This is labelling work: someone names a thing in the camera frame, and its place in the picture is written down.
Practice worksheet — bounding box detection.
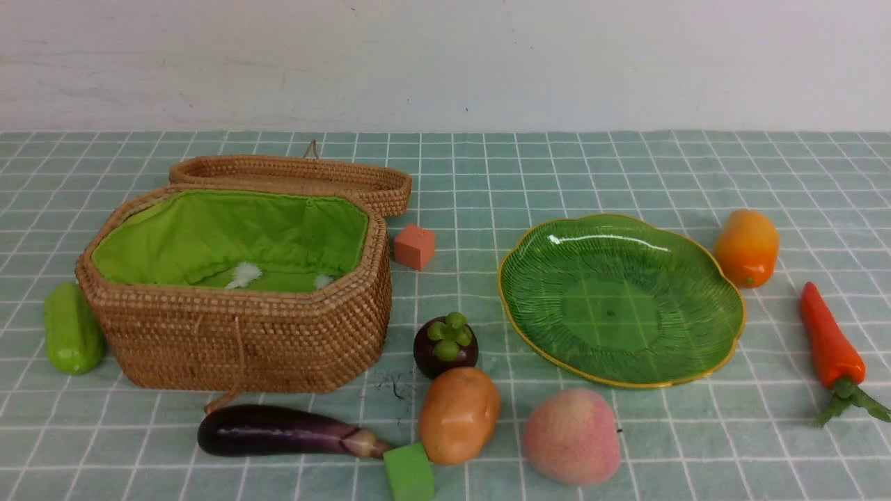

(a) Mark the dark purple mangosteen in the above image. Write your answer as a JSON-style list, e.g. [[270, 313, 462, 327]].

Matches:
[[413, 312, 480, 379]]

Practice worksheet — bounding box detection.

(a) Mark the brown potato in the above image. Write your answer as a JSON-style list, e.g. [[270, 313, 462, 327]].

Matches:
[[418, 367, 502, 464]]

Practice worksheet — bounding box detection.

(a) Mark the pink peach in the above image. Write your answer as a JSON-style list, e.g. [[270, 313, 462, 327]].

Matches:
[[523, 387, 621, 487]]

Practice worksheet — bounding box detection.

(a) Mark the purple eggplant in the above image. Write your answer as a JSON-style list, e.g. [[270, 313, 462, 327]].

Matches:
[[197, 405, 394, 459]]

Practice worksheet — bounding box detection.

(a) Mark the orange yellow mango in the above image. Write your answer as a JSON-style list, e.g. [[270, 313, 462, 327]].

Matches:
[[713, 209, 780, 289]]

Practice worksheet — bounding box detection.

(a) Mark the green cucumber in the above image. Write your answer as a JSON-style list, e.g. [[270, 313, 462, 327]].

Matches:
[[42, 282, 106, 375]]

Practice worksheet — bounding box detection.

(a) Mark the orange carrot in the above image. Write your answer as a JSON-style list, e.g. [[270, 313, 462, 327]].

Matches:
[[799, 282, 890, 427]]

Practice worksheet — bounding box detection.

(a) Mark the orange foam cube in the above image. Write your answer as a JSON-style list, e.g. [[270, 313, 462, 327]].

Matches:
[[393, 224, 436, 271]]

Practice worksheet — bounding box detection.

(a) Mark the woven wicker basket lid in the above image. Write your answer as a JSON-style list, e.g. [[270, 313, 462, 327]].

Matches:
[[168, 155, 413, 218]]

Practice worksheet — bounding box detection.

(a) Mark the green leaf glass plate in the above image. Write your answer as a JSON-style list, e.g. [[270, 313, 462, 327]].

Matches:
[[498, 214, 747, 389]]

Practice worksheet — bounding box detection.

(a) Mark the woven wicker basket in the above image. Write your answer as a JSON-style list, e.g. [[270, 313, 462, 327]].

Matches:
[[75, 184, 393, 393]]

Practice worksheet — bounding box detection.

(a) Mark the green foam cube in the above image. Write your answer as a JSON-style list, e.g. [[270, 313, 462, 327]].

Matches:
[[383, 442, 435, 501]]

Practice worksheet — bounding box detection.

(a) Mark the green checkered tablecloth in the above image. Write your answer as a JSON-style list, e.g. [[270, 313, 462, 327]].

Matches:
[[1, 130, 889, 500]]

